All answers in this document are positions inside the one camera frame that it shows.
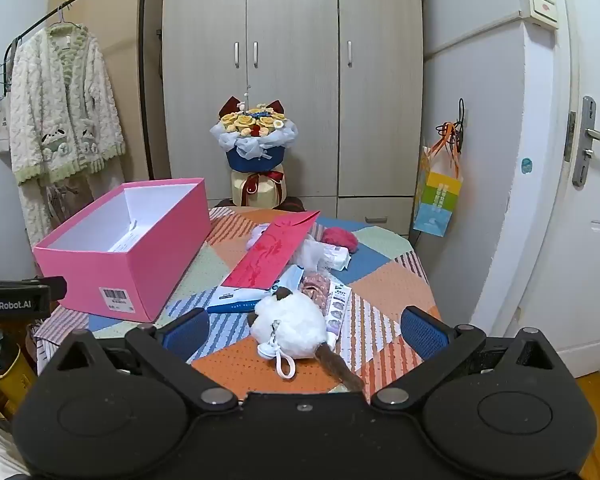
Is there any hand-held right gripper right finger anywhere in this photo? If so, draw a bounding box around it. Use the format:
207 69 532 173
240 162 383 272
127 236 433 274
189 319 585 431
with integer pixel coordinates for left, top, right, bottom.
370 305 567 412

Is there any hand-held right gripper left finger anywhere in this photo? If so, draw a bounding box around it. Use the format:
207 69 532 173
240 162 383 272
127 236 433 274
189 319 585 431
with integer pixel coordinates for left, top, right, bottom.
42 307 241 413

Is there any white purple toothpaste tube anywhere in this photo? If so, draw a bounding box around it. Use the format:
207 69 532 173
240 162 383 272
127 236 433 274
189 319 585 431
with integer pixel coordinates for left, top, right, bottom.
324 282 352 352

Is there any pink cardboard box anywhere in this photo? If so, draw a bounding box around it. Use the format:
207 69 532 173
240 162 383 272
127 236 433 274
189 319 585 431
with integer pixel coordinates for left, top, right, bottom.
32 177 212 323

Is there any white brown plush cat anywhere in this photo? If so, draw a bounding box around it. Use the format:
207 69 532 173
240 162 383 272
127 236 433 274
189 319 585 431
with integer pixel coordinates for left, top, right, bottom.
246 286 366 394

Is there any pink floral cloth scrunchie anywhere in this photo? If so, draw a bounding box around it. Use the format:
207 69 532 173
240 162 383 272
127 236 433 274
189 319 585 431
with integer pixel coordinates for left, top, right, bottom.
297 273 334 312

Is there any purple plush toy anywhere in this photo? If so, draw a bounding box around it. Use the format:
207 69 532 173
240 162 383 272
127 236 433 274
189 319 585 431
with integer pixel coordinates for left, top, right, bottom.
245 223 274 251

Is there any white mesh bath pouf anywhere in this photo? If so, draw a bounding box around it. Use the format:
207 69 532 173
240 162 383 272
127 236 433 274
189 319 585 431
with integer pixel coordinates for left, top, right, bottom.
292 239 327 274

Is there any blue white mask packet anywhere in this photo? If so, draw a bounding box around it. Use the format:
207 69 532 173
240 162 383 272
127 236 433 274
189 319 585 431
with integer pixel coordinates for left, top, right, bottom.
206 266 304 314

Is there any patchwork tablecloth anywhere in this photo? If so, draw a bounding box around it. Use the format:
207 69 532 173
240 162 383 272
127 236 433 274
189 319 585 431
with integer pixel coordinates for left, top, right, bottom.
35 207 442 397

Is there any yellow black bottle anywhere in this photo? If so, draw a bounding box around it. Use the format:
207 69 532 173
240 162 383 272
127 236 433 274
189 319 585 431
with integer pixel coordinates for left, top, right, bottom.
0 330 37 407

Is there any wet wipes pack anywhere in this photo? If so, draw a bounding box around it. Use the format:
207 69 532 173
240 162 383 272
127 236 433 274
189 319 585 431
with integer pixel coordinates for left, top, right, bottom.
321 245 352 272

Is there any red paper envelope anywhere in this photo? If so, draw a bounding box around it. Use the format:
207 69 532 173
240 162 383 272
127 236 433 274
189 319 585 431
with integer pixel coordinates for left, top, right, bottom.
219 211 321 292

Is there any red fluffy yarn ball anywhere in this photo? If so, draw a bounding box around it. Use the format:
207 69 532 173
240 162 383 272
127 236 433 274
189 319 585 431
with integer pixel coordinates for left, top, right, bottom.
321 227 361 253

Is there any colourful paper gift bag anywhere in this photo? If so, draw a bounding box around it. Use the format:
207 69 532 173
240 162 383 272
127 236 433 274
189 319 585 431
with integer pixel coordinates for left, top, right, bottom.
412 121 464 237

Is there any white door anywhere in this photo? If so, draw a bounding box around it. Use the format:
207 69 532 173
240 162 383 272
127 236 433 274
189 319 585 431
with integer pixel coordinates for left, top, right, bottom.
472 0 600 382

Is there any beige canvas tote bag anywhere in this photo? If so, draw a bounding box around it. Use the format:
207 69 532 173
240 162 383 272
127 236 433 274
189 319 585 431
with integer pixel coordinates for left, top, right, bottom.
0 94 14 167

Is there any flower bouquet blue wrap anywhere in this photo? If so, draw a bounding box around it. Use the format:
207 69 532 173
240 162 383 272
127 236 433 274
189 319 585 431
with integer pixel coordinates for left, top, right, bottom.
210 92 299 208

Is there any cream green knitted cardigan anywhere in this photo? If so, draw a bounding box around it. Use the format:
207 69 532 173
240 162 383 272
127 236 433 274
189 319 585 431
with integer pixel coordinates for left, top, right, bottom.
7 24 127 187

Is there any black clothes rack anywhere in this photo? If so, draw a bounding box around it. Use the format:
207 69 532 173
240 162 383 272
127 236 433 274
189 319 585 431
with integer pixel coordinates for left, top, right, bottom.
4 0 155 181

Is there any light wooden board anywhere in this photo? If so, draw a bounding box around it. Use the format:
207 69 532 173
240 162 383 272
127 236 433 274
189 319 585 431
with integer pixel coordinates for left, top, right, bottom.
49 0 167 181

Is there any beige wardrobe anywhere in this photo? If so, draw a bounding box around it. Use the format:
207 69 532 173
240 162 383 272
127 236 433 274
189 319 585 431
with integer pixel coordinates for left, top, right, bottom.
161 0 425 237

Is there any black cable on hook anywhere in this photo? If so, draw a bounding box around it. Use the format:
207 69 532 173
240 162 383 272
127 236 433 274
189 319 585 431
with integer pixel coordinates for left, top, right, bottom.
447 98 468 155

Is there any metal door handle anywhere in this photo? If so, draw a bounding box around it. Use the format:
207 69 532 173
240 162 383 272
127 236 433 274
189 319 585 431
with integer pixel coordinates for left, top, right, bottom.
564 96 600 189

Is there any white wall switch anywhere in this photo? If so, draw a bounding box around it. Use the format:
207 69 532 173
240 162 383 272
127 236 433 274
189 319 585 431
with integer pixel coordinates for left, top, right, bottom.
521 0 560 29

